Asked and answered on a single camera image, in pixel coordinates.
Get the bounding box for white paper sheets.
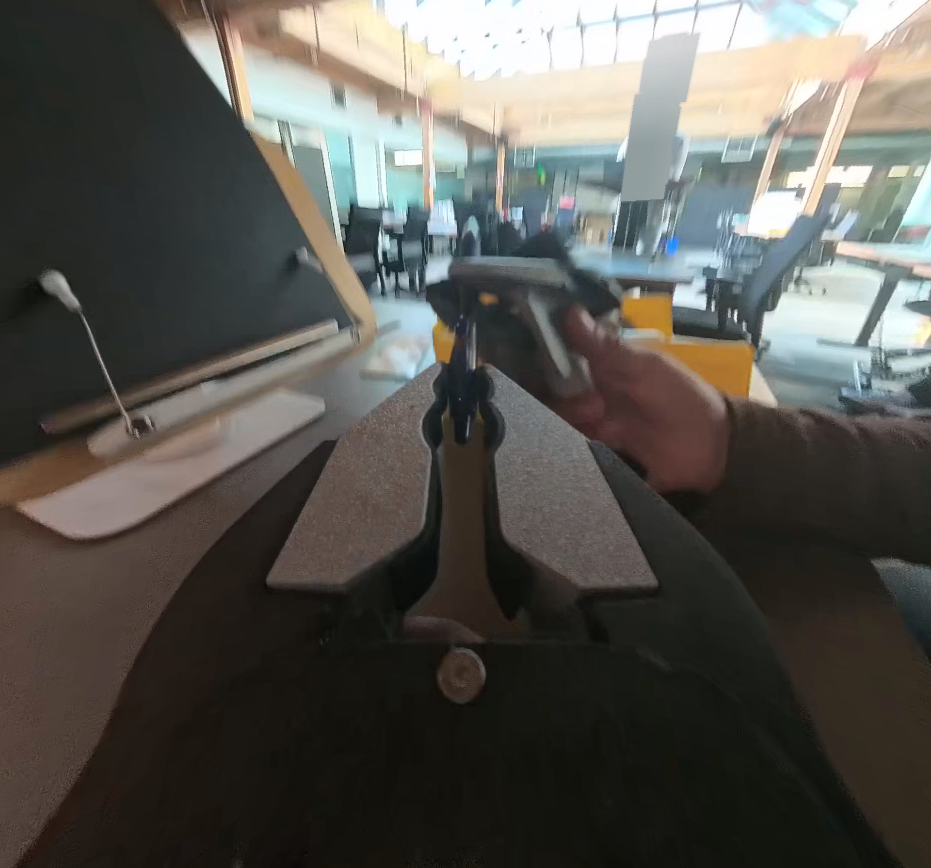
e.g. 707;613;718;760
364;333;430;382

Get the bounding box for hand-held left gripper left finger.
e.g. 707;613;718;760
265;362;448;614

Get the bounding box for yellow box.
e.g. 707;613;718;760
433;293;757;400

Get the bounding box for wooden office desk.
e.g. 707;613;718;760
836;239;931;349

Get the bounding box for person's right hand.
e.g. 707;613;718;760
560;304;732;497

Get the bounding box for white board stand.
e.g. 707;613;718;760
16;246;362;543

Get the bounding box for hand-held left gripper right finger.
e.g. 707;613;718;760
476;363;660;620

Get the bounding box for person's right forearm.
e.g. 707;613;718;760
658;395;931;567

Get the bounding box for pale blue cloth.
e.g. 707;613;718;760
873;559;931;640

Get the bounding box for black board with wooden edge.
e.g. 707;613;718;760
0;0;375;465

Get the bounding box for dark blue office chair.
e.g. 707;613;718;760
673;209;834;360

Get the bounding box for black chair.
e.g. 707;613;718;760
385;208;432;294
342;206;386;294

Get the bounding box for blue pen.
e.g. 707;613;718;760
447;315;481;446

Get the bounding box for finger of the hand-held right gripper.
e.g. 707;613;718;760
518;289;592;398
425;257;577;322

